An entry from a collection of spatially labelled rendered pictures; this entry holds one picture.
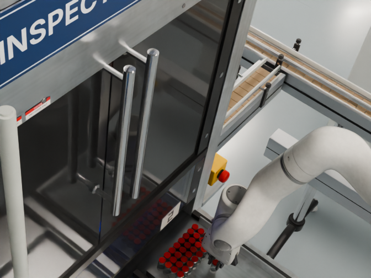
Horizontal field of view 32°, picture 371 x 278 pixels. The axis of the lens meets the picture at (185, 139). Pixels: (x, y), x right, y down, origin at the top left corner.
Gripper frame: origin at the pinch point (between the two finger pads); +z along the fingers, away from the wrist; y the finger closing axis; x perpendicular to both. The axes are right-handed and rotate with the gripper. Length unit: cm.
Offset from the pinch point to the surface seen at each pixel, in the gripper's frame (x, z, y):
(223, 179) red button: 21.0, -6.2, -14.1
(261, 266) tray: 10.6, 4.6, 10.1
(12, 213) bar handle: -62, -79, -9
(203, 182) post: 13.8, -8.5, -17.0
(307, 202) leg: 91, 64, -2
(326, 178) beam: 89, 42, 1
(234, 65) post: 14, -55, -17
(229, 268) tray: 4.0, 5.8, 3.4
